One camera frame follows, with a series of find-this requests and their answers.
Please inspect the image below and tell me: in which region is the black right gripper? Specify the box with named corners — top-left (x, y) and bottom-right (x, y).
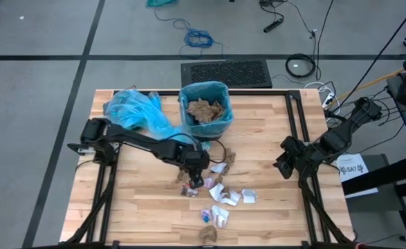
top-left (274, 136), bottom-right (315, 180)

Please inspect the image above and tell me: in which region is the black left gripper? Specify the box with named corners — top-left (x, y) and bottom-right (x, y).
top-left (181, 147), bottom-right (211, 190)

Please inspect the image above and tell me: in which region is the torn brown paper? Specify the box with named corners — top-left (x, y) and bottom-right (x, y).
top-left (176, 168), bottom-right (190, 183)

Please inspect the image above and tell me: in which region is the silver red foil wrapper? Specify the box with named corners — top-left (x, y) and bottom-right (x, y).
top-left (181, 183), bottom-right (199, 199)

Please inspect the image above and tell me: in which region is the small white paper scrap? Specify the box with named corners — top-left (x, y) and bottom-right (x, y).
top-left (210, 162), bottom-right (228, 174)

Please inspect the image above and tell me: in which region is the large white paper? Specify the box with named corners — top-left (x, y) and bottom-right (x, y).
top-left (209, 182), bottom-right (243, 208)

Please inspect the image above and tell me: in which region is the long brown paper strip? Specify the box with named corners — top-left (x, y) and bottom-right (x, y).
top-left (223, 147), bottom-right (237, 176)

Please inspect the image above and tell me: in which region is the white orange-print wrapper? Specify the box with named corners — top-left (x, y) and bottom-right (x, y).
top-left (211, 204), bottom-right (230, 228)

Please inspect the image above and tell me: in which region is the white tissue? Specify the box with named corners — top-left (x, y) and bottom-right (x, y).
top-left (241, 188), bottom-right (259, 204)

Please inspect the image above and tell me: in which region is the big brown paper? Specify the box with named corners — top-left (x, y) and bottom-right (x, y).
top-left (198, 225), bottom-right (219, 244)

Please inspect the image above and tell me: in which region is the blue bin liner bag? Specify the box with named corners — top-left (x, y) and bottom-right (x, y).
top-left (178, 81), bottom-right (234, 139)

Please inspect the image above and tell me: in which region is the blue spare trash bag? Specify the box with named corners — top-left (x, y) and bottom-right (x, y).
top-left (102, 89), bottom-right (210, 151)

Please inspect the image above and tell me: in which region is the white paper sign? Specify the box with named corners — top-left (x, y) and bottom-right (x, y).
top-left (336, 153), bottom-right (369, 183)

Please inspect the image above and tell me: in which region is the black floor mat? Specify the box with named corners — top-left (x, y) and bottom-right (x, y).
top-left (181, 59), bottom-right (273, 89)

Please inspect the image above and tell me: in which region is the black power strip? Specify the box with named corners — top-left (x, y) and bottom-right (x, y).
top-left (262, 17), bottom-right (285, 34)

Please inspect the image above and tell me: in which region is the teal floor object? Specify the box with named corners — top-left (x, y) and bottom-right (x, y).
top-left (145, 0), bottom-right (178, 8)

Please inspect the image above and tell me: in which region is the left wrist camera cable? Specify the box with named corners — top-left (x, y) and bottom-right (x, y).
top-left (166, 132), bottom-right (228, 165)

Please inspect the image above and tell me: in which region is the black table frame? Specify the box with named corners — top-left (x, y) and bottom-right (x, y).
top-left (64, 89), bottom-right (356, 249)

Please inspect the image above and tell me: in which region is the white cable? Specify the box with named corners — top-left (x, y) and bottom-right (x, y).
top-left (303, 81), bottom-right (332, 95)

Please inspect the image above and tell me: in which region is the black cable coil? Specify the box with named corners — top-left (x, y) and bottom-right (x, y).
top-left (284, 53), bottom-right (317, 79)

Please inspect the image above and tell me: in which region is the yellow cable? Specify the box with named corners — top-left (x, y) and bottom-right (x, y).
top-left (326, 58), bottom-right (406, 109)

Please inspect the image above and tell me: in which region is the long black diagonal cable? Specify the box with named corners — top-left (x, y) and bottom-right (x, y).
top-left (332, 0), bottom-right (406, 113)

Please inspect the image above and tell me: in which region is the blue floor cable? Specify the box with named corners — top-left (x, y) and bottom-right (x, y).
top-left (153, 6), bottom-right (225, 60)

